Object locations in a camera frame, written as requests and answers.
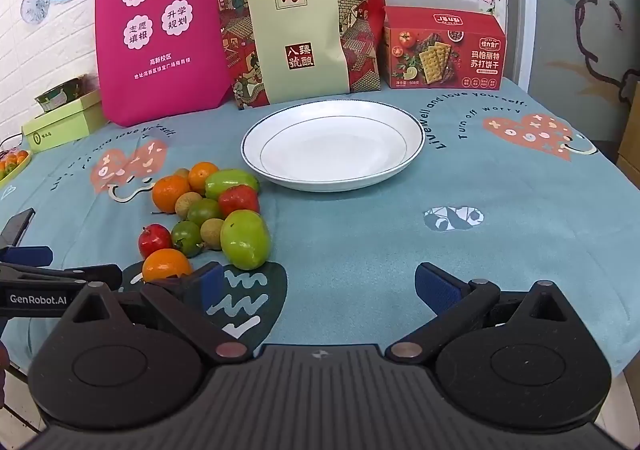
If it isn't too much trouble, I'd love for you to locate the orange mandarin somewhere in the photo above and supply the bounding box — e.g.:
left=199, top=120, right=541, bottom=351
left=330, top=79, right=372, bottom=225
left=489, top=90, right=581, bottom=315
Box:
left=142, top=248, right=193, bottom=283
left=152, top=174, right=192, bottom=214
left=188, top=161, right=221, bottom=195

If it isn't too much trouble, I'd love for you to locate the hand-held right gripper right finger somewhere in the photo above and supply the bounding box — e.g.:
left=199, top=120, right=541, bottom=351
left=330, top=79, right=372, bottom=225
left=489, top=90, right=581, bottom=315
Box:
left=385, top=261, right=587, bottom=363

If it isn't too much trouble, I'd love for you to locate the small round green fruit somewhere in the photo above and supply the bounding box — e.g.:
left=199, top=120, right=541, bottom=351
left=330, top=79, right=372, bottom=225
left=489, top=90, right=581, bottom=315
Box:
left=171, top=220, right=205, bottom=258
left=187, top=197, right=224, bottom=227

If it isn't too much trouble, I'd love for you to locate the green paper bowl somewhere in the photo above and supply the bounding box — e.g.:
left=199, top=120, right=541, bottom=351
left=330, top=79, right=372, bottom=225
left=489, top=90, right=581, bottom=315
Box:
left=34, top=75, right=101, bottom=112

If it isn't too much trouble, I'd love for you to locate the teal printed tablecloth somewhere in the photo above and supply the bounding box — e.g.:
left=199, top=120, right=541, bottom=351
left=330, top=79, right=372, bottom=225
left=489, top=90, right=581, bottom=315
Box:
left=0, top=75, right=640, bottom=381

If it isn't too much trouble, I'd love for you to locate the white plate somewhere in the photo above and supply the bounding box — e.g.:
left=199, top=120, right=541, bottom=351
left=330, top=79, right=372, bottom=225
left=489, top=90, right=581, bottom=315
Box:
left=241, top=99, right=426, bottom=193

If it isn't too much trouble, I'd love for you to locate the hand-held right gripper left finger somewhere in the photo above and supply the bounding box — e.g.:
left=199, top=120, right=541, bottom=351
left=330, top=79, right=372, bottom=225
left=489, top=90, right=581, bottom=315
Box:
left=60, top=261, right=253, bottom=364

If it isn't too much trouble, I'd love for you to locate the red cracker box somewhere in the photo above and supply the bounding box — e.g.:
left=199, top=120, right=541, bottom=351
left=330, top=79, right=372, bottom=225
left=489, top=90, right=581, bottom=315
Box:
left=382, top=5, right=507, bottom=91

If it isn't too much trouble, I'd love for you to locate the red and beige gift bag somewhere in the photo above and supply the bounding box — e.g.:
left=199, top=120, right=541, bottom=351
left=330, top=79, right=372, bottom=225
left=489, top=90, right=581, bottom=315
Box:
left=207, top=0, right=386, bottom=110

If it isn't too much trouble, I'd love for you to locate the pink tote bag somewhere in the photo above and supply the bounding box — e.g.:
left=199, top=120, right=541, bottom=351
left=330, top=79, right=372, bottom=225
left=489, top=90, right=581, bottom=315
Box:
left=95, top=0, right=233, bottom=127

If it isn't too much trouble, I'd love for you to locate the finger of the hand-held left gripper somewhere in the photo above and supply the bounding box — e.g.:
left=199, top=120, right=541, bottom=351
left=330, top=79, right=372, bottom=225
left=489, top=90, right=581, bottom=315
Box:
left=0, top=207, right=36, bottom=247
left=0, top=245, right=123, bottom=292

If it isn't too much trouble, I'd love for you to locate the cardboard box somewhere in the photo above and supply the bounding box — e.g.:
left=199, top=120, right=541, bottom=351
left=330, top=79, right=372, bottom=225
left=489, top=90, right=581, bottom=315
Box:
left=616, top=80, right=640, bottom=176

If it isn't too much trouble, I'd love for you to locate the large green jujube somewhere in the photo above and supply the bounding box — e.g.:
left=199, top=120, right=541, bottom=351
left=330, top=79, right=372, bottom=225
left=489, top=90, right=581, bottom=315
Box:
left=220, top=209, right=272, bottom=271

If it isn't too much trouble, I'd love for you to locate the small red apple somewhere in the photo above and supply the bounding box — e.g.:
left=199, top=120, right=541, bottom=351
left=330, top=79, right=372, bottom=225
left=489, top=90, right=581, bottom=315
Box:
left=217, top=184, right=261, bottom=218
left=138, top=224, right=173, bottom=259

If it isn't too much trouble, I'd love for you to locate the small blue paper fan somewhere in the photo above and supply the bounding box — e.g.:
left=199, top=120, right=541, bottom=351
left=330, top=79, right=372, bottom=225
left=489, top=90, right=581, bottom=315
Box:
left=20, top=0, right=50, bottom=25

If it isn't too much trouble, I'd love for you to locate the tray of small oranges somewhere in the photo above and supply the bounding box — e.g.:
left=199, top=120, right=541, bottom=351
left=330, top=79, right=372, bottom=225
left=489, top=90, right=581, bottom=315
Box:
left=0, top=147, right=32, bottom=188

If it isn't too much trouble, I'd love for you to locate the light green box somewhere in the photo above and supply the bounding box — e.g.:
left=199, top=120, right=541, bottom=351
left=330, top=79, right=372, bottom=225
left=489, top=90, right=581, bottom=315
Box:
left=21, top=89, right=113, bottom=152

